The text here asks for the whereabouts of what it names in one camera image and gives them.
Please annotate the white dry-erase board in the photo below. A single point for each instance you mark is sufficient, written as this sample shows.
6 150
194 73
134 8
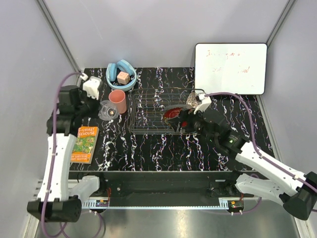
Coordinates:
237 68

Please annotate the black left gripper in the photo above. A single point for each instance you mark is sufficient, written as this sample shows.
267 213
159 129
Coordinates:
95 113

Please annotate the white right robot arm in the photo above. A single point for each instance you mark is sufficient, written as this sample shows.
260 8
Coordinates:
292 189

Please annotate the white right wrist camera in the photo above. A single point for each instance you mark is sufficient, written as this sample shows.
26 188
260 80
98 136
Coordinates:
204 101

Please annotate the pink plastic cup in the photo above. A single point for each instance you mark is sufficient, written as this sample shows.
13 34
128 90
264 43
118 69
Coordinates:
118 97

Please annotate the pink dice cube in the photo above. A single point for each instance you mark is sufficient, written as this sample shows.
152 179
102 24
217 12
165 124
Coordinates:
123 78

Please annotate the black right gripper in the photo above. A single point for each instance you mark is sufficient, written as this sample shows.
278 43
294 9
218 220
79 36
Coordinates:
187 116

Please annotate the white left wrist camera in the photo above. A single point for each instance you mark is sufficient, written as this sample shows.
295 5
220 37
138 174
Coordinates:
92 85

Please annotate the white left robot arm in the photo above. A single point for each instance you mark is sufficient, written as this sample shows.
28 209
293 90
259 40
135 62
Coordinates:
56 202

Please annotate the light blue headphones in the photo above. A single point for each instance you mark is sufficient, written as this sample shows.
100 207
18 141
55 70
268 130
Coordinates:
113 69

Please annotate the orange treehouse book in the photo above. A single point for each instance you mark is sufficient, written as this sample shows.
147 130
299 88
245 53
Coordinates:
84 146

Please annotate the wire dish rack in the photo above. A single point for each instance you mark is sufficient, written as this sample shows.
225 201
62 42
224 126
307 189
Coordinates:
148 105

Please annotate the red floral plate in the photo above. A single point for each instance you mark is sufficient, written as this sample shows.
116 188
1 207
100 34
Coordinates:
170 114

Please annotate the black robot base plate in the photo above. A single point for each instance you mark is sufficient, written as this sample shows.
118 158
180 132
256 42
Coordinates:
166 190

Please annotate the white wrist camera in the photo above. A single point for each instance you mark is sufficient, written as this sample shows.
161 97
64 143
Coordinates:
204 101
92 85

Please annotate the beige patterned bowl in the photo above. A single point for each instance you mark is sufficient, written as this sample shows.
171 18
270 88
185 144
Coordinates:
191 100

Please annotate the clear glass dish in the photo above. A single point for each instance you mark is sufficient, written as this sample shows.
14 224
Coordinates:
183 106

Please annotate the clear faceted glass tumbler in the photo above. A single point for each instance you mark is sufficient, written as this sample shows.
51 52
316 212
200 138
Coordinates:
108 110

